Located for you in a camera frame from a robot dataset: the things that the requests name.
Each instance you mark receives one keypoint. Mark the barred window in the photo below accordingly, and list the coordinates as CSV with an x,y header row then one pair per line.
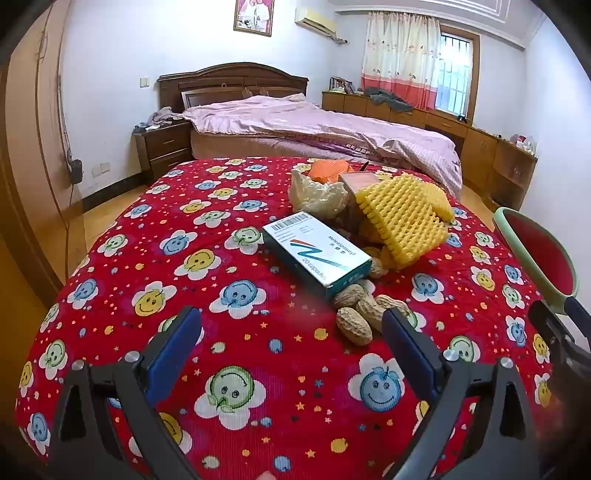
x,y
452,74

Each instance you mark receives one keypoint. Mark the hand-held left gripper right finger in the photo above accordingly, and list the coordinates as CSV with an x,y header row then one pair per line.
x,y
406,350

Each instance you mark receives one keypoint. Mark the grey cloth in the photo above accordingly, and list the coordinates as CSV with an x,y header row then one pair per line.
x,y
383,98

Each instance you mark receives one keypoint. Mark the brown cardboard box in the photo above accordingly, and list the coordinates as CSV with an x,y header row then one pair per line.
x,y
358,182

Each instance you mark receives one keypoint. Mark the dark wooden bed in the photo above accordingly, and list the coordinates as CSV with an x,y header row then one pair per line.
x,y
231,76

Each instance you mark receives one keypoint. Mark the framed wall picture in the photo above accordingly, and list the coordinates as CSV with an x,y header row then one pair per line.
x,y
254,16

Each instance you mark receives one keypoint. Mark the pink quilt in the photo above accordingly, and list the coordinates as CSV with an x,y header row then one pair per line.
x,y
300,120

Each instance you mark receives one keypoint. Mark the white wall socket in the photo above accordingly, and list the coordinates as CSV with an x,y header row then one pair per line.
x,y
99,169

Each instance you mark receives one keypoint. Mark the photo frames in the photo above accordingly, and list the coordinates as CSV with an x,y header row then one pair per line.
x,y
340,85

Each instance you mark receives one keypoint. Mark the dark wooden nightstand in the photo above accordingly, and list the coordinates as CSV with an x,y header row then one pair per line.
x,y
166,147

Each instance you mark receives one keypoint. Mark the pile of peanuts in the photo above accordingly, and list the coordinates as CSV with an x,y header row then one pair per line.
x,y
354,325

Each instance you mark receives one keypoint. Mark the white and teal medicine box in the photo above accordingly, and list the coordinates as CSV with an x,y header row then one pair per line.
x,y
314,254

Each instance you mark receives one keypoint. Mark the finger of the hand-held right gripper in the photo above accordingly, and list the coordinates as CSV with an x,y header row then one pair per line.
x,y
551,325

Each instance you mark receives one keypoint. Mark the beige plastic bag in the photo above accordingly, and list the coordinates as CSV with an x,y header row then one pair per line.
x,y
314,194

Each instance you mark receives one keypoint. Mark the white plastic container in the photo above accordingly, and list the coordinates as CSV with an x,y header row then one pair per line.
x,y
521,142

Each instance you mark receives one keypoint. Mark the pile of clothes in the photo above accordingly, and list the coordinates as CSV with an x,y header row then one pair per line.
x,y
159,116

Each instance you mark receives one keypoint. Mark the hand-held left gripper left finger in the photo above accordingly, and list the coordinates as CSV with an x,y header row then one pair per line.
x,y
178,346

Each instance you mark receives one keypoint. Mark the yellow foam net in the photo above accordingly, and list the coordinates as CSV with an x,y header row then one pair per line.
x,y
406,221

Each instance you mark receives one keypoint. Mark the orange foam net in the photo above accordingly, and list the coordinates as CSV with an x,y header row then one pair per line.
x,y
330,170

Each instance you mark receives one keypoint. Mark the green rimmed red bin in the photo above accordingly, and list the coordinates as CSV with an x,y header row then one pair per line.
x,y
540,249

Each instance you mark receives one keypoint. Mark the red smiley flower tablecloth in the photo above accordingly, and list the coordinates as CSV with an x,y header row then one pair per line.
x,y
138,230

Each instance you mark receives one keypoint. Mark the wall air conditioner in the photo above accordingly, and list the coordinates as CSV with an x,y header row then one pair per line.
x,y
316,18

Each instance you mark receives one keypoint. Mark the long wooden cabinet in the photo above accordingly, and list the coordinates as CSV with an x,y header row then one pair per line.
x,y
480,147

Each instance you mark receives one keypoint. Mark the floral curtain with red hem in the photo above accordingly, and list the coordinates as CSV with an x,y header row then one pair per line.
x,y
397,50

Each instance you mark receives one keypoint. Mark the wooden wardrobe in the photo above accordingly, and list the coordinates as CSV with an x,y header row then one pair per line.
x,y
27,161

